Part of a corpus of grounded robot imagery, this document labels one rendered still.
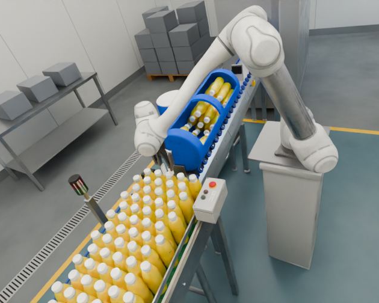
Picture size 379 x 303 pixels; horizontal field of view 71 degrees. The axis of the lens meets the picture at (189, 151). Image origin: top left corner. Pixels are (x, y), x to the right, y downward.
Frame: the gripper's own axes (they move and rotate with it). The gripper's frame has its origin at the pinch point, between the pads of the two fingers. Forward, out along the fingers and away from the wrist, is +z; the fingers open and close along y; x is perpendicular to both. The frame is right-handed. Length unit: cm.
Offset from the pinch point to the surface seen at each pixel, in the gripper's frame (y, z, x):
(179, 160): 3.0, 8.6, -17.4
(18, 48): 319, -32, -163
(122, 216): 9.7, 2.6, 31.8
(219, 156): -11, 26, -44
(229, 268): -28, 73, 10
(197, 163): -8.5, 9.4, -17.4
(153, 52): 226, 51, -342
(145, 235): -7.9, 2.7, 38.0
